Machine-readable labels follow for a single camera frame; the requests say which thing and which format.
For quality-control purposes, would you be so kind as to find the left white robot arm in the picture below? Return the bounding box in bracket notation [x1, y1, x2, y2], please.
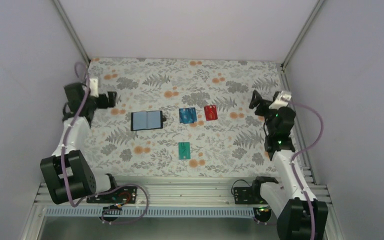
[40, 78, 120, 205]

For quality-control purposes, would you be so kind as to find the aluminium rail frame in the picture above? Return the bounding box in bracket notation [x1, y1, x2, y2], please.
[34, 177, 332, 208]

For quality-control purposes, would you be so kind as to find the white slotted cable duct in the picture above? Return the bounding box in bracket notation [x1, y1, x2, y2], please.
[44, 206, 255, 219]

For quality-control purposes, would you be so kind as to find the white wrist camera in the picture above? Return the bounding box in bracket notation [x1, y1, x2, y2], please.
[89, 77, 99, 98]
[268, 90, 292, 110]

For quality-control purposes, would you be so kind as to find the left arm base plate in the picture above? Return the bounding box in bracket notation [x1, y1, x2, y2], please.
[86, 186, 138, 204]

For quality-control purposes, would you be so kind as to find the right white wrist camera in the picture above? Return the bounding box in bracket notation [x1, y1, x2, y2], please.
[268, 90, 292, 110]

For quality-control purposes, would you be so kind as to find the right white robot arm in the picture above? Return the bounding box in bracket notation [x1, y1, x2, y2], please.
[249, 90, 329, 240]

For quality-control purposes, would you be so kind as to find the blue credit card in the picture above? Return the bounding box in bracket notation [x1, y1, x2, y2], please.
[179, 107, 197, 124]

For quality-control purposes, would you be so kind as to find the red credit card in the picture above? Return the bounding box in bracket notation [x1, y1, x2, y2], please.
[204, 105, 218, 121]

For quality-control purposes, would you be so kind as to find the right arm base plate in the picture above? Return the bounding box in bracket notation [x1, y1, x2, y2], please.
[230, 176, 279, 205]

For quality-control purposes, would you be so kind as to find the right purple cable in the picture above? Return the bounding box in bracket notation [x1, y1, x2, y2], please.
[253, 99, 325, 240]

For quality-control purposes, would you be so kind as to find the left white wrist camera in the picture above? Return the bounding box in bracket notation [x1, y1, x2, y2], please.
[89, 77, 99, 98]

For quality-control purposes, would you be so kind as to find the floral table mat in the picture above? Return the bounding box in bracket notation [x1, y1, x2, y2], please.
[82, 57, 282, 178]

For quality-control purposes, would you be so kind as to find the purple cable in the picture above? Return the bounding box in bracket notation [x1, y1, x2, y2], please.
[60, 61, 150, 226]
[253, 99, 325, 240]

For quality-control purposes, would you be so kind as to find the green credit card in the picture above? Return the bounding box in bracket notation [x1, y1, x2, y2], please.
[178, 142, 191, 161]

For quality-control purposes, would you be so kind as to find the black leather card holder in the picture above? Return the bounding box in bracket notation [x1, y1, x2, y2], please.
[130, 110, 167, 132]

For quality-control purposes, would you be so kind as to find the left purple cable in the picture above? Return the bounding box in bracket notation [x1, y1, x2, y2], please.
[60, 61, 150, 226]

